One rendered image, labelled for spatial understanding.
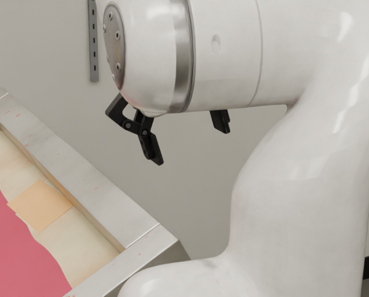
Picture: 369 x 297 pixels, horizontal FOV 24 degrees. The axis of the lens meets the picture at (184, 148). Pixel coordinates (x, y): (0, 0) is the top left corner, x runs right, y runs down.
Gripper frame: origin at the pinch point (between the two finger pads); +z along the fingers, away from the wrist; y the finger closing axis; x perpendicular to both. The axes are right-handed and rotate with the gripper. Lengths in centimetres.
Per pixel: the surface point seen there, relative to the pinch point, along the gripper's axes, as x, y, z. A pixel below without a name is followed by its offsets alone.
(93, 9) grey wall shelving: 199, 52, 32
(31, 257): -10.4, -23.4, -0.3
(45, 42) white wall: 200, 32, 37
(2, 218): 1.0, -23.5, -0.3
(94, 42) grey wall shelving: 199, 49, 43
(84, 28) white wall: 200, 47, 38
